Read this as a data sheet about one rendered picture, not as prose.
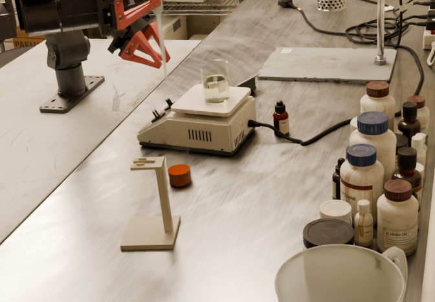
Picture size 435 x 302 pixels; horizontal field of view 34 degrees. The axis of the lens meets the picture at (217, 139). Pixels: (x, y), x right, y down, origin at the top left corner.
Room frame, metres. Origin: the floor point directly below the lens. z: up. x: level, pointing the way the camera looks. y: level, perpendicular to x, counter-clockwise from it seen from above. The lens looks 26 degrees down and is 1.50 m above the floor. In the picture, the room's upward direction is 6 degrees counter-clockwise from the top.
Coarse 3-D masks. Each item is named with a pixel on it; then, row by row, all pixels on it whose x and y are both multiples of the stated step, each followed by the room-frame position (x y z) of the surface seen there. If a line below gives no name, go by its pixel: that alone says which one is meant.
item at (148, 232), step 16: (144, 160) 0.92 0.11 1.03; (160, 160) 0.92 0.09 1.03; (160, 176) 0.91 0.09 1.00; (160, 192) 0.91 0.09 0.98; (128, 224) 0.94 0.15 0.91; (144, 224) 0.93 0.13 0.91; (160, 224) 0.93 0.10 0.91; (176, 224) 0.93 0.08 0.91; (128, 240) 0.90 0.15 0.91; (144, 240) 0.89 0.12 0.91; (160, 240) 0.89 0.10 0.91
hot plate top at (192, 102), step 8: (192, 88) 1.28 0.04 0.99; (200, 88) 1.28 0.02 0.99; (232, 88) 1.26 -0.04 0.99; (240, 88) 1.26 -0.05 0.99; (248, 88) 1.25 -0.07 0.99; (184, 96) 1.24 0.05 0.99; (192, 96) 1.24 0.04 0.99; (200, 96) 1.24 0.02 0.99; (232, 96) 1.22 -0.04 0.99; (240, 96) 1.22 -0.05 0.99; (176, 104) 1.21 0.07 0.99; (184, 104) 1.21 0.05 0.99; (192, 104) 1.20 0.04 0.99; (200, 104) 1.20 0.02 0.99; (224, 104) 1.19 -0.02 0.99; (232, 104) 1.18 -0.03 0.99; (240, 104) 1.20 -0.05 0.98; (176, 112) 1.19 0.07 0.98; (184, 112) 1.18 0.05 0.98; (192, 112) 1.18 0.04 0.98; (200, 112) 1.17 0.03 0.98; (208, 112) 1.16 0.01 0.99; (216, 112) 1.16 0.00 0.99; (224, 112) 1.15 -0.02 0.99; (232, 112) 1.16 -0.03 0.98
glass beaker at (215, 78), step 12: (216, 60) 1.23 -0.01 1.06; (204, 72) 1.19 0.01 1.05; (216, 72) 1.19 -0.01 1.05; (228, 72) 1.21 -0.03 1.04; (204, 84) 1.20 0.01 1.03; (216, 84) 1.19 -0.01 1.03; (228, 84) 1.20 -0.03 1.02; (204, 96) 1.20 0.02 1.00; (216, 96) 1.19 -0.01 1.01; (228, 96) 1.20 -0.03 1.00
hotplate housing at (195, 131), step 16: (240, 112) 1.20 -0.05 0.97; (160, 128) 1.20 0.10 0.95; (176, 128) 1.19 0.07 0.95; (192, 128) 1.17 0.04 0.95; (208, 128) 1.16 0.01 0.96; (224, 128) 1.15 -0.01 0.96; (240, 128) 1.18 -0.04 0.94; (144, 144) 1.22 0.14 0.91; (160, 144) 1.21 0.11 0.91; (176, 144) 1.19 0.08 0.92; (192, 144) 1.17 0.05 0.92; (208, 144) 1.16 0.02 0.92; (224, 144) 1.15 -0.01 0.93; (240, 144) 1.18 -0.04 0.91
